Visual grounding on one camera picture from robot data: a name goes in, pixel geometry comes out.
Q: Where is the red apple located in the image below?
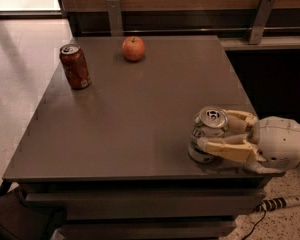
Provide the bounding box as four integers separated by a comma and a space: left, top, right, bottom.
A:
122, 36, 145, 62

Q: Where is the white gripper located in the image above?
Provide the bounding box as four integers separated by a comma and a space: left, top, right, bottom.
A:
197, 109, 300, 170

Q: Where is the metal wall bracket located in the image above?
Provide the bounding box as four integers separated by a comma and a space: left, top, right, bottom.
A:
247, 0, 276, 45
106, 0, 123, 37

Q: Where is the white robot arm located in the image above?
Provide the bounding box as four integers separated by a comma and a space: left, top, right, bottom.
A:
191, 106, 300, 171

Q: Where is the black power cable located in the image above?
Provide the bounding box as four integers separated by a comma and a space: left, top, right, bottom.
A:
240, 209, 268, 240

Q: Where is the white power strip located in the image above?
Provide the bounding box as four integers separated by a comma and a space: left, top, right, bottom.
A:
254, 196, 300, 212

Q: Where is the brown orange soda can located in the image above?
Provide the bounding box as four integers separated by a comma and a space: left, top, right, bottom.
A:
59, 44, 91, 89

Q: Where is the green white 7up can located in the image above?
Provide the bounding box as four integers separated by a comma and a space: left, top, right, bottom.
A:
188, 106, 228, 163

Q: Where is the dark chair seat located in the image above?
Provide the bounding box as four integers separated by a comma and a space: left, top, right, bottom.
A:
0, 187, 67, 240

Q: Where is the left metal wall bracket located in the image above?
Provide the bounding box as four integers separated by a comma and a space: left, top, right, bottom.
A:
106, 0, 123, 37

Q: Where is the right metal wall bracket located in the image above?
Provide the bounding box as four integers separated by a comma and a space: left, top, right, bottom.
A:
247, 0, 276, 45

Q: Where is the grey drawer cabinet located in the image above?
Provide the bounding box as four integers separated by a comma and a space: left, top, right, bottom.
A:
2, 34, 286, 240

